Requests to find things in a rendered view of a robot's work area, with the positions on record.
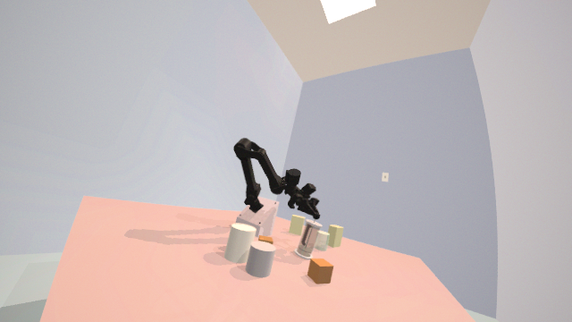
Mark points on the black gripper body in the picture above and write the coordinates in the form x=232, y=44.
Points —
x=296, y=198

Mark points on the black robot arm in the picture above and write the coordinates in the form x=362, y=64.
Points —
x=277, y=184

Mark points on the grey cylinder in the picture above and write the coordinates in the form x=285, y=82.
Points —
x=260, y=259

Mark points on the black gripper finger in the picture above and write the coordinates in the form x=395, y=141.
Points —
x=305, y=207
x=313, y=206

